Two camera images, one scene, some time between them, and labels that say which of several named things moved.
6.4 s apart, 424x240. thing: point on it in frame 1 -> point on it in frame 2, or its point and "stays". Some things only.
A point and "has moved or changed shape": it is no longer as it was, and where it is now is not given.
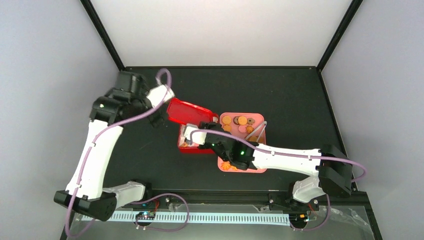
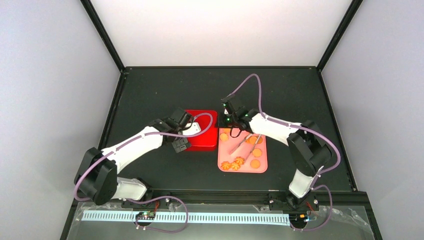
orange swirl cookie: x=225 y=165 stays
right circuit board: x=298 y=218 stays
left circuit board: x=146 y=215 stays
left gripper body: x=154 y=121 -> x=179 y=145
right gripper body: x=207 y=124 -> x=228 y=122
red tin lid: x=188 y=113 has moved or changed shape
